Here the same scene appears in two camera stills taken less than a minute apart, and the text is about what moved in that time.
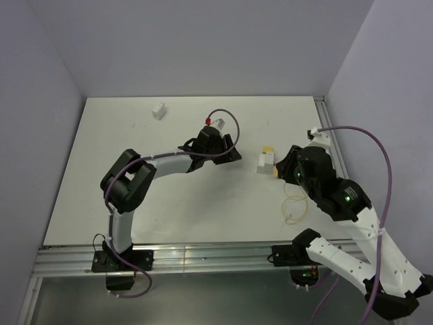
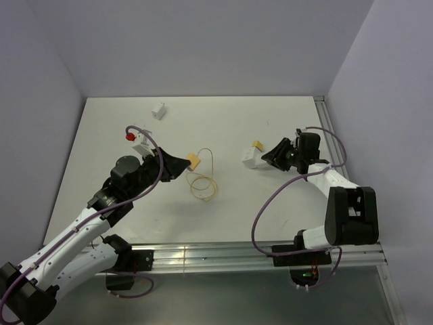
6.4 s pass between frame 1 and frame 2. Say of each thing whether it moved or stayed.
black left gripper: moved
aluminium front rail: stayed
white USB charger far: stayed
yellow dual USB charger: moved
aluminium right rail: stayed
